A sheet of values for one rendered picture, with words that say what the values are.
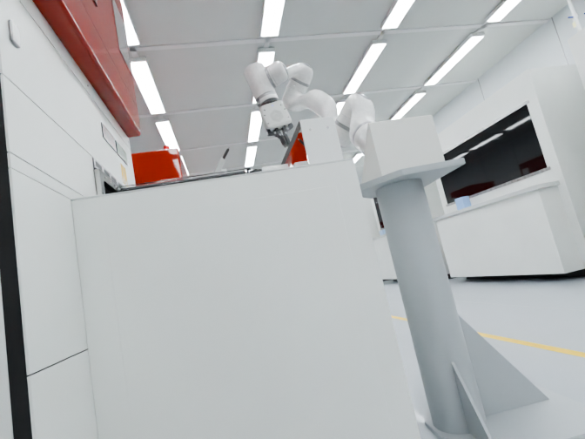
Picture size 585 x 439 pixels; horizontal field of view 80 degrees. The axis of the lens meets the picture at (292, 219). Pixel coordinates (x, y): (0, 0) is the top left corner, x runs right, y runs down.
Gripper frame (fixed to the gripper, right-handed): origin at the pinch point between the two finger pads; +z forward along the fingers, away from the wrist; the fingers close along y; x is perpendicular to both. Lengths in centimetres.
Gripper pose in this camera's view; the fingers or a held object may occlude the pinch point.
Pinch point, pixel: (285, 141)
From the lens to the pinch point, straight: 134.5
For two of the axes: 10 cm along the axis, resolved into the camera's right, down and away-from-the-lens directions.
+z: 4.0, 9.1, -1.0
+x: -1.9, 1.8, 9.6
